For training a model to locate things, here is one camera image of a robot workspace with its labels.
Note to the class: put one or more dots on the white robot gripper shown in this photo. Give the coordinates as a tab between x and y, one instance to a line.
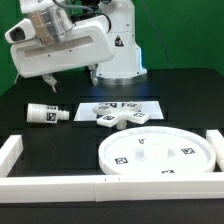
88	43

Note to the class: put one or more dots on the white cross-shaped table base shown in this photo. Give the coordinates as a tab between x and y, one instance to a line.
110	116

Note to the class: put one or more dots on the white round table top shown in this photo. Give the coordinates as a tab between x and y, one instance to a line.
155	150

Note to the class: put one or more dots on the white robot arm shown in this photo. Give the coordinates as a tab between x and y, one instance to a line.
59	35

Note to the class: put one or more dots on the white marker sheet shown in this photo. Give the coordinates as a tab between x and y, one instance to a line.
85	110

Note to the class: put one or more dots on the white left fence bar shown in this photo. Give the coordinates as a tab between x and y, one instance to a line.
9	153

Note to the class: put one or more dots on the white fence bar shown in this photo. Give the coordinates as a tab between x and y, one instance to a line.
215	138
9	153
99	188

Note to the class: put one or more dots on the white right fence bar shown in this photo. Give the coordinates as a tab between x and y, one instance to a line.
215	138

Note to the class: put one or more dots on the white front fence bar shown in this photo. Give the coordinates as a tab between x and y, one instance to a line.
99	188

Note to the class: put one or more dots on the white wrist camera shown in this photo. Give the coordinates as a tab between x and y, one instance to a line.
22	31

